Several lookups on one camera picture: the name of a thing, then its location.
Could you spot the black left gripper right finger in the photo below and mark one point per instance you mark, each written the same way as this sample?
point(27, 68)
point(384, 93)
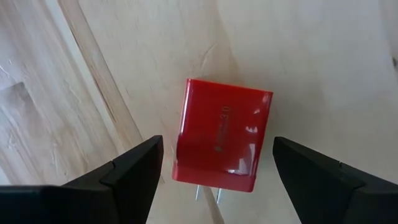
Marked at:
point(342, 199)

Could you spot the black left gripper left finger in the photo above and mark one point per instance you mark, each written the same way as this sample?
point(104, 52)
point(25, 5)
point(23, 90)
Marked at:
point(93, 202)

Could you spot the red charger with 3.0 print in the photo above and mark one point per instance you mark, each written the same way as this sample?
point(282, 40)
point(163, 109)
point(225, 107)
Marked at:
point(220, 130)

